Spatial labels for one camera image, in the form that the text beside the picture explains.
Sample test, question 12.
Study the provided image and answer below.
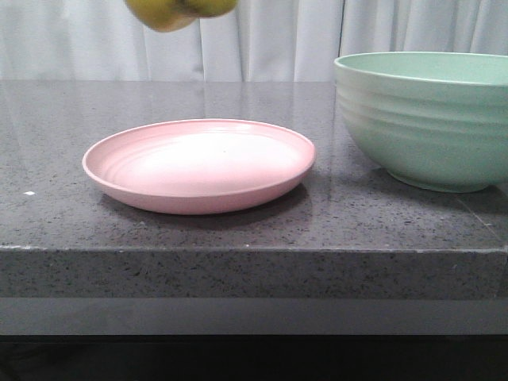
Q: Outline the yellow banana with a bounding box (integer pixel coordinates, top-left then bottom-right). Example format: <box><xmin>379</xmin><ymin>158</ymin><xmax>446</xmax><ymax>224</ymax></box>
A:
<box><xmin>124</xmin><ymin>0</ymin><xmax>237</xmax><ymax>33</ymax></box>

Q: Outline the green bowl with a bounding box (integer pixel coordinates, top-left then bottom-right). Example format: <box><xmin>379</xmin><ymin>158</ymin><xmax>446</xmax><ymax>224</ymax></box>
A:
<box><xmin>334</xmin><ymin>52</ymin><xmax>507</xmax><ymax>193</ymax></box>

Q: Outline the pink plate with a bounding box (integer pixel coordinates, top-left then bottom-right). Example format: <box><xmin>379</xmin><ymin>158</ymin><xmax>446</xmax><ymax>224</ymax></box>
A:
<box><xmin>82</xmin><ymin>119</ymin><xmax>316</xmax><ymax>215</ymax></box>

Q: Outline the white curtain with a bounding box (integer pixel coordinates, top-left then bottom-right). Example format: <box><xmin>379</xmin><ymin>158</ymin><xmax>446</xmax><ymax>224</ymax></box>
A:
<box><xmin>1</xmin><ymin>1</ymin><xmax>507</xmax><ymax>82</ymax></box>

